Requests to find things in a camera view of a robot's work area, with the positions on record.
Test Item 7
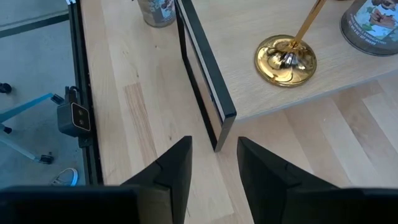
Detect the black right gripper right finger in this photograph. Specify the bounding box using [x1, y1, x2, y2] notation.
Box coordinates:
[237, 136, 339, 224]

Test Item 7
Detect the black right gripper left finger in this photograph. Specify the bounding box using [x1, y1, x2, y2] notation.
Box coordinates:
[121, 135, 193, 224]

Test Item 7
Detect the gold candlestick holder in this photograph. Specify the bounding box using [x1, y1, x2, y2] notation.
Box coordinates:
[254, 0, 327, 88]

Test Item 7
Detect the glass candle jar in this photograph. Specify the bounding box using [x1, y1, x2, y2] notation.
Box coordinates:
[340, 0, 398, 57]
[136, 0, 177, 29]

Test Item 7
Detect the blue-grey wheeled stand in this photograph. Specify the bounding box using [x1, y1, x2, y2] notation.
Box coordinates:
[0, 82, 66, 166]

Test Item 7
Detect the black table-level camera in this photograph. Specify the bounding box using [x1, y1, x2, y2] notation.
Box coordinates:
[56, 86, 92, 138]

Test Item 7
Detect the black aluminium table frame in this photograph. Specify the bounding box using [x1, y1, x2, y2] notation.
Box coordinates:
[67, 0, 104, 186]

